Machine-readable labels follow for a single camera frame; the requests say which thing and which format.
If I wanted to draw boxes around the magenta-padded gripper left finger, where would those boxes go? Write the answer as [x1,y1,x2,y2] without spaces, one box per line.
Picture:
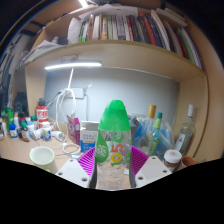
[54,147,98,189]

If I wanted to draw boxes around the blue plastic bag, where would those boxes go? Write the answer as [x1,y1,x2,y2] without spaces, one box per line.
[133,114,176,156]

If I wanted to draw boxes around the red and white canister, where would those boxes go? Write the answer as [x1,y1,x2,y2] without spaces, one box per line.
[35,98,49,130]

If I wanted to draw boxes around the dark bottle with red label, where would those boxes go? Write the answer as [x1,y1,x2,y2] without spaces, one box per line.
[20,121,31,143]

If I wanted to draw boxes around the under-shelf light bar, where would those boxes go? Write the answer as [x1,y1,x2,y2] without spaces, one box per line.
[44,61,103,71]

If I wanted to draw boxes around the small white and blue bottle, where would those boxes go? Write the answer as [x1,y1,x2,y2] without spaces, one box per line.
[42,121,53,142]

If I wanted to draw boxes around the magenta snack pouch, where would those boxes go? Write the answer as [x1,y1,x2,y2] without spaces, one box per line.
[66,114,82,146]

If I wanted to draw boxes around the white power strip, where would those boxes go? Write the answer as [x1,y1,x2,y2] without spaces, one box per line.
[64,87,85,100]

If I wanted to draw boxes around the green plastic container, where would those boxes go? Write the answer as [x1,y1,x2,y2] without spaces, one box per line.
[4,108,15,131]

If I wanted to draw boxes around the brown jar with white lid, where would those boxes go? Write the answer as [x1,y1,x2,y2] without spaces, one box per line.
[163,149,183,173]

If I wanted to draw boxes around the clear bottle with green cap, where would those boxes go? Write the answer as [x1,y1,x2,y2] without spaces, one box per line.
[94,99,133,192]

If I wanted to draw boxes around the green glass bottle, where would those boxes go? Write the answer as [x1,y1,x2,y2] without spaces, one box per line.
[148,111,164,156]

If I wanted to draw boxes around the clear glass bottle white cap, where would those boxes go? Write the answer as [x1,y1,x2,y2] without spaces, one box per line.
[173,104,197,157]

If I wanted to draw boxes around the white and blue carton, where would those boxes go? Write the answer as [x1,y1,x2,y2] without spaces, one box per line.
[79,120,100,154]

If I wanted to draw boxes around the brown mug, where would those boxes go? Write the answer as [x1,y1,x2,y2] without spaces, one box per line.
[179,155,198,171]

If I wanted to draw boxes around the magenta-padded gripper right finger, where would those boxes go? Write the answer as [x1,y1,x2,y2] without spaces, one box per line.
[129,145,173,188]

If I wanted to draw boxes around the grey lidded container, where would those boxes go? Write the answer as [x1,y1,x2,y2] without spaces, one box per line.
[128,114,142,148]

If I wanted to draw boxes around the wooden shelf unit with books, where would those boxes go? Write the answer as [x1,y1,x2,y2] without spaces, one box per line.
[13,0,210,162]

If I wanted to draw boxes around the white bottle with blue label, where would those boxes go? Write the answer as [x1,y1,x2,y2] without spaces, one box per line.
[8,123,18,139]

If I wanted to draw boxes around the ceiling light tube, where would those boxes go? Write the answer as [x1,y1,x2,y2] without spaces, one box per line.
[78,0,90,9]

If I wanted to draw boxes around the white mug with green handle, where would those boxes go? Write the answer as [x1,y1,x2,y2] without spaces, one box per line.
[29,145,56,173]

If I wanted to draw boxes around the white cables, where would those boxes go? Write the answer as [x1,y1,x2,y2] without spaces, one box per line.
[49,87,83,156]

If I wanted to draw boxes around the white tube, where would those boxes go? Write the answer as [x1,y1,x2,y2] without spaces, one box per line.
[32,128,44,140]

